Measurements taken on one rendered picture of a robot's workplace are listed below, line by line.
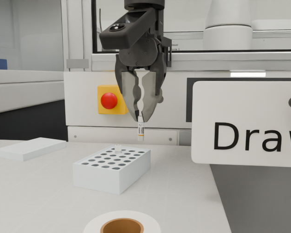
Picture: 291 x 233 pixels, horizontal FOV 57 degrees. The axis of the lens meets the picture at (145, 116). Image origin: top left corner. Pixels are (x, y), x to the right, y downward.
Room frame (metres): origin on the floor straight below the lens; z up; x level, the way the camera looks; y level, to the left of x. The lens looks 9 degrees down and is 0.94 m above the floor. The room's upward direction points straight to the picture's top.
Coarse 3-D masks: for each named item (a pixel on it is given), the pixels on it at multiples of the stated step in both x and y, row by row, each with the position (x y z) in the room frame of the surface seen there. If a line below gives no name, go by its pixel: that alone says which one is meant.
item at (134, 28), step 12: (132, 12) 0.46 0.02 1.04; (144, 12) 0.45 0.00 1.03; (120, 24) 0.40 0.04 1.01; (132, 24) 0.41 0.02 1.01; (144, 24) 0.43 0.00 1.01; (108, 36) 0.39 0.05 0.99; (120, 36) 0.38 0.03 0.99; (132, 36) 0.40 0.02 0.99; (108, 48) 0.40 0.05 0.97; (120, 48) 0.39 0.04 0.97
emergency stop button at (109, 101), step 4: (108, 92) 0.64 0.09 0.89; (104, 96) 0.63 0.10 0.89; (108, 96) 0.63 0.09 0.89; (112, 96) 0.63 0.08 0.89; (104, 100) 0.63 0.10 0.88; (108, 100) 0.63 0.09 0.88; (112, 100) 0.63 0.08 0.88; (116, 100) 0.63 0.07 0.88; (104, 104) 0.63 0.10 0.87; (108, 104) 0.63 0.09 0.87; (112, 104) 0.63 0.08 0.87; (116, 104) 0.64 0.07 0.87; (108, 108) 0.63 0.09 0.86; (112, 108) 0.63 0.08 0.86
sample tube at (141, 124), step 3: (138, 117) 0.48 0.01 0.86; (141, 117) 0.48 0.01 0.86; (138, 120) 0.48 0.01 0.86; (141, 120) 0.48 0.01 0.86; (138, 123) 0.48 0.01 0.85; (141, 123) 0.48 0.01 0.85; (138, 126) 0.48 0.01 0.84; (141, 126) 0.48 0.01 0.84; (138, 129) 0.48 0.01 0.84; (141, 129) 0.48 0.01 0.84; (138, 132) 0.48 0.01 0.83; (141, 132) 0.48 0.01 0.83; (138, 135) 0.48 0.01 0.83; (141, 135) 0.48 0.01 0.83; (138, 138) 0.48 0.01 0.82; (141, 138) 0.48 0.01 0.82
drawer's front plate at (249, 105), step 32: (224, 96) 0.34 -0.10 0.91; (256, 96) 0.34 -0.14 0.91; (288, 96) 0.33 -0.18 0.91; (192, 128) 0.35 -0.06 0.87; (224, 128) 0.34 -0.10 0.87; (256, 128) 0.34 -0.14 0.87; (288, 128) 0.33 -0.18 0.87; (224, 160) 0.34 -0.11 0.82; (256, 160) 0.34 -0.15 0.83; (288, 160) 0.33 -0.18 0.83
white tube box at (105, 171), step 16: (80, 160) 0.42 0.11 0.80; (96, 160) 0.43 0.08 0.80; (112, 160) 0.43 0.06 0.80; (128, 160) 0.44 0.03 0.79; (144, 160) 0.46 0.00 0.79; (80, 176) 0.40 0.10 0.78; (96, 176) 0.39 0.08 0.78; (112, 176) 0.38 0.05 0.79; (128, 176) 0.40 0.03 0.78; (112, 192) 0.38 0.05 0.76
